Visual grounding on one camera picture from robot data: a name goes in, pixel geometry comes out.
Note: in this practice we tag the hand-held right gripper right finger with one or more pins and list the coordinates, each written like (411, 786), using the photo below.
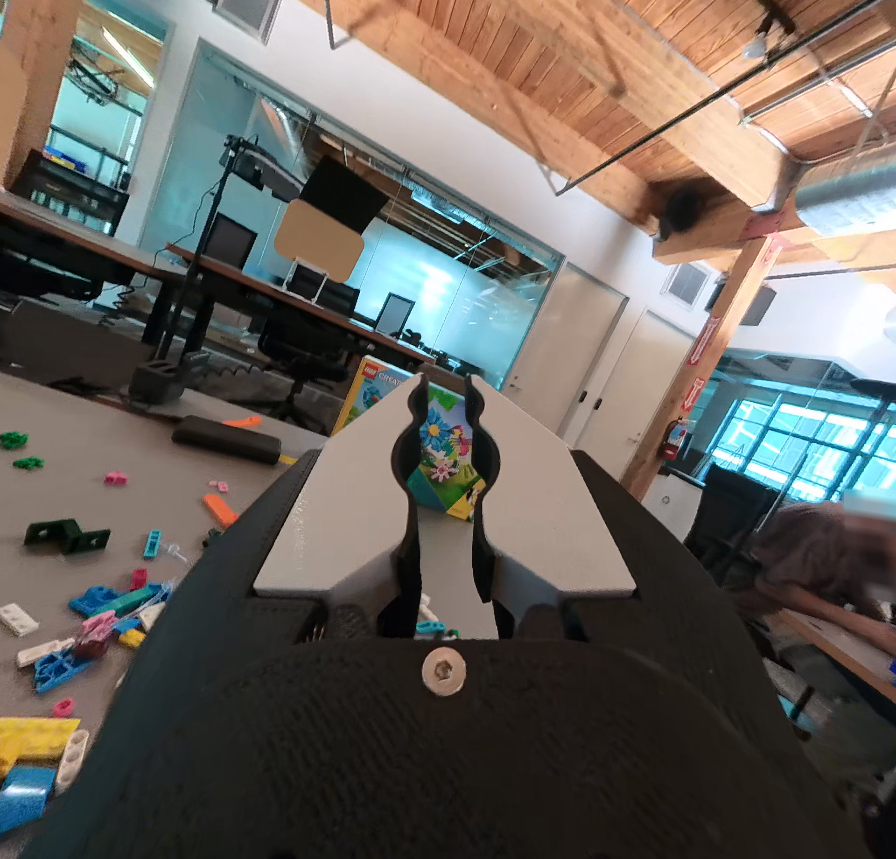
(553, 523)

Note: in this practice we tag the black speaker box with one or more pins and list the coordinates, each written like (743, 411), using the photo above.
(742, 305)

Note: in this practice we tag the orange brick separator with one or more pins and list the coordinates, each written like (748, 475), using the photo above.
(218, 510)

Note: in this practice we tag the black flag panel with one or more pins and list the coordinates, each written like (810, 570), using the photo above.
(343, 194)

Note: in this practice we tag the wall vent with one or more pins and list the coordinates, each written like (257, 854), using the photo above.
(248, 2)
(686, 285)

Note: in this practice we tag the large grid window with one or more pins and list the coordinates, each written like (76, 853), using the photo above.
(805, 446)

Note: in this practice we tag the black camera stand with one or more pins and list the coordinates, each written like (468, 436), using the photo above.
(262, 169)

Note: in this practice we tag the white door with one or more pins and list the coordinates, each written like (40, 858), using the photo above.
(560, 355)
(644, 397)

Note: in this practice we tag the red fire extinguisher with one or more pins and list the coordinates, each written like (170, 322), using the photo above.
(675, 442)

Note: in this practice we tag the small orange piece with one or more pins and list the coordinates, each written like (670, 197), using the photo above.
(241, 423)

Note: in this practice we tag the pile of assorted toy bricks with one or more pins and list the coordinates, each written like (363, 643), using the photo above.
(105, 603)

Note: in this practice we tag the round black ceiling speaker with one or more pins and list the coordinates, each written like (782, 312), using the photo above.
(684, 211)

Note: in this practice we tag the wooden board on clear stand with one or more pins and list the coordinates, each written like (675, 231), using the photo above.
(318, 239)

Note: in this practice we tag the yellow toy box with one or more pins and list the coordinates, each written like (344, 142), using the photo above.
(444, 453)

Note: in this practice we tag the black office chair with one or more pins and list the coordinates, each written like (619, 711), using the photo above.
(301, 341)
(735, 516)

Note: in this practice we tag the black monitor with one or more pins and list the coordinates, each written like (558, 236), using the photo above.
(395, 313)
(231, 239)

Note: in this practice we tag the wooden column with red signs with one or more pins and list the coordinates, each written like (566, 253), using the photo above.
(700, 355)

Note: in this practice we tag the grey desk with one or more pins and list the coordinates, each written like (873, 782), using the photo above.
(70, 495)

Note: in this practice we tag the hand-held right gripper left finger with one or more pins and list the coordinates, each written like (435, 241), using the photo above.
(336, 516)

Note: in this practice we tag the short silver air duct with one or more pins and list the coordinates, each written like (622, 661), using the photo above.
(847, 194)

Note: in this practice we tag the small teal brick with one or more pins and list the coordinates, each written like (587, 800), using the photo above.
(152, 544)

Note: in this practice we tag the black storage cart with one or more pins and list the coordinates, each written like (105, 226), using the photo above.
(70, 187)

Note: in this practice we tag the black floor lamp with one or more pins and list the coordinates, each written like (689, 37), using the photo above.
(875, 386)

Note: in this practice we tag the ceiling spotlight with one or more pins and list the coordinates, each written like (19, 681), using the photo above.
(756, 47)

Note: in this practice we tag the black flat case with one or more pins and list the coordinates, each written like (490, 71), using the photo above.
(224, 440)

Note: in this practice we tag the dark green bracket brick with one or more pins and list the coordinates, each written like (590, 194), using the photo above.
(63, 533)

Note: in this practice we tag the long wooden desk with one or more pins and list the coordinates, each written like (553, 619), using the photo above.
(231, 274)
(70, 229)

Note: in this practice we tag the plain wooden column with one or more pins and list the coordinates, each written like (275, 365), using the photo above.
(42, 68)

